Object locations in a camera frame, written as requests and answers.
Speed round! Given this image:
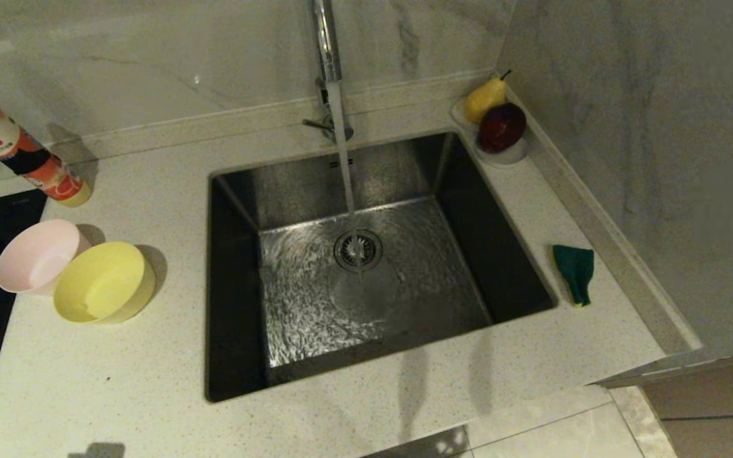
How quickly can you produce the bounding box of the yellow pear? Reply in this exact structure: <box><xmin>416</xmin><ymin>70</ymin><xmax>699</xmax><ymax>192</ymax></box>
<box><xmin>465</xmin><ymin>70</ymin><xmax>512</xmax><ymax>125</ymax></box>

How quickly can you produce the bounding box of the green yellow sponge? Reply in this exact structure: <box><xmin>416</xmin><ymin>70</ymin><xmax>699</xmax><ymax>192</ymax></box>
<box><xmin>552</xmin><ymin>245</ymin><xmax>595</xmax><ymax>307</ymax></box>

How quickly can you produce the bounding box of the dark red apple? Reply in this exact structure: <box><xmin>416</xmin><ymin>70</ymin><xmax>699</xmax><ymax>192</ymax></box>
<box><xmin>477</xmin><ymin>102</ymin><xmax>527</xmax><ymax>154</ymax></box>

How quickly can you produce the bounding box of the round metal drain strainer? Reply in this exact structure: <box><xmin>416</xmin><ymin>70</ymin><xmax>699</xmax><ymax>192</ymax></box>
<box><xmin>333</xmin><ymin>229</ymin><xmax>384</xmax><ymax>273</ymax></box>

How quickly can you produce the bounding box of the yellow plastic bowl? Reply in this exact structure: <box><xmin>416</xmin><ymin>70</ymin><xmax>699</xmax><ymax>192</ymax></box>
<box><xmin>53</xmin><ymin>242</ymin><xmax>156</xmax><ymax>324</ymax></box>

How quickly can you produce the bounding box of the small white dish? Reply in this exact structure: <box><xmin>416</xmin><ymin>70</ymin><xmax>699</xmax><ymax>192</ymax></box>
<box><xmin>473</xmin><ymin>137</ymin><xmax>530</xmax><ymax>167</ymax></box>
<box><xmin>450</xmin><ymin>97</ymin><xmax>482</xmax><ymax>131</ymax></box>

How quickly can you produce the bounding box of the chrome faucet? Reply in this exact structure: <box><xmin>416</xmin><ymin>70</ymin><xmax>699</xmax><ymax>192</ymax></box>
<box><xmin>302</xmin><ymin>0</ymin><xmax>354</xmax><ymax>142</ymax></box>

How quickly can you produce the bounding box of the pink plastic bowl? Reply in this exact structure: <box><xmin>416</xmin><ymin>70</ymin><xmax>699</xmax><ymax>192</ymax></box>
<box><xmin>0</xmin><ymin>219</ymin><xmax>92</xmax><ymax>296</ymax></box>

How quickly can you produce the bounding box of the orange white dish soap bottle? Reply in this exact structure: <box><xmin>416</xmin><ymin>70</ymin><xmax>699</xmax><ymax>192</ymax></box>
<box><xmin>0</xmin><ymin>88</ymin><xmax>92</xmax><ymax>207</ymax></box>

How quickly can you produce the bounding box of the stainless steel sink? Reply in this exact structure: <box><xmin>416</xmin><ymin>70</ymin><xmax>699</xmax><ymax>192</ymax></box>
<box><xmin>204</xmin><ymin>130</ymin><xmax>559</xmax><ymax>404</ymax></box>

